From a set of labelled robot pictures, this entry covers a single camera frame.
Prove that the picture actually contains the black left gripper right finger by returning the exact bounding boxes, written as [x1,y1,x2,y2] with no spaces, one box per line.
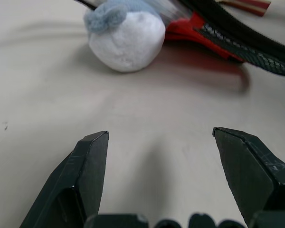
[212,127,285,225]

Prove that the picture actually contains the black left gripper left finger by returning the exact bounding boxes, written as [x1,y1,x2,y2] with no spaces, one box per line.
[19,130,110,228]

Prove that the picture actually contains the red and black mesh bag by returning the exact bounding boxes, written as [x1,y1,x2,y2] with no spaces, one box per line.
[74,0,285,78]

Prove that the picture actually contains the red and tan object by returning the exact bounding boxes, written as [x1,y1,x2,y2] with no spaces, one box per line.
[215,0,272,17]

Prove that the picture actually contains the white and blue plush toy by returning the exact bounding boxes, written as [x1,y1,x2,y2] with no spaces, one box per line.
[83,0,166,73]

